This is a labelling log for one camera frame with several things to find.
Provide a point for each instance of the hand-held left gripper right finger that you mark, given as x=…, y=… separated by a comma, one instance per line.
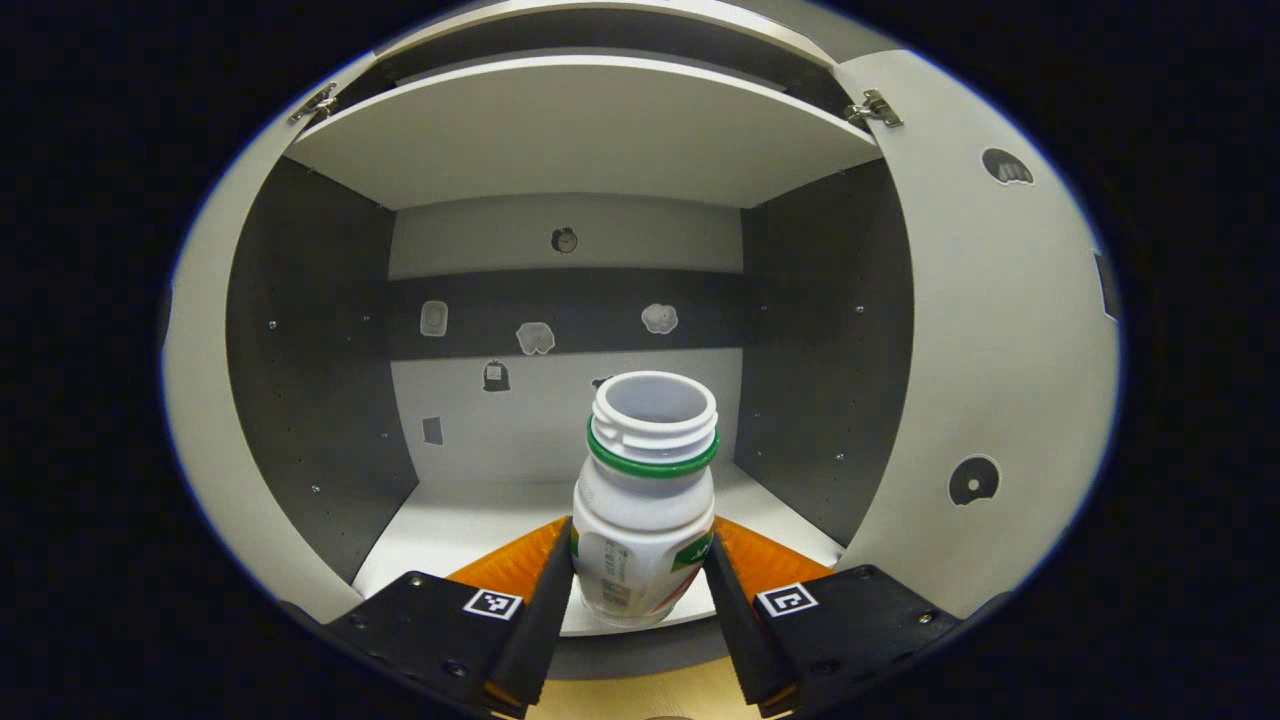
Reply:
x=735, y=630

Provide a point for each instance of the white door with camera sticker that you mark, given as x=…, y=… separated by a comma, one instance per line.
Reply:
x=200, y=400

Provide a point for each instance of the white and grey cabinet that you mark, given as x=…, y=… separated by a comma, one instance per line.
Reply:
x=480, y=520

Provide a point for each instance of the white door with headphones sticker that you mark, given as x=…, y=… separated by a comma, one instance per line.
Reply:
x=1000, y=350

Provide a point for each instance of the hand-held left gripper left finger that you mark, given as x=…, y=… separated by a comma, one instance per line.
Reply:
x=545, y=620

